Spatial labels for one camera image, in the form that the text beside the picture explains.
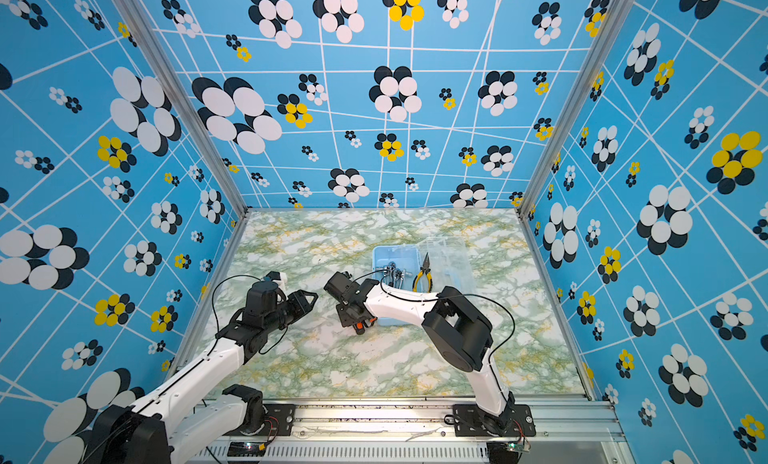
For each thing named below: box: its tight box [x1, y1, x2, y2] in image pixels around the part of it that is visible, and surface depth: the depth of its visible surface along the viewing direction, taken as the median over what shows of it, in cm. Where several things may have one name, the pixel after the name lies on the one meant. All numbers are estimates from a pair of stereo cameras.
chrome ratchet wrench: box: [386, 261, 404, 289], surface depth 101 cm
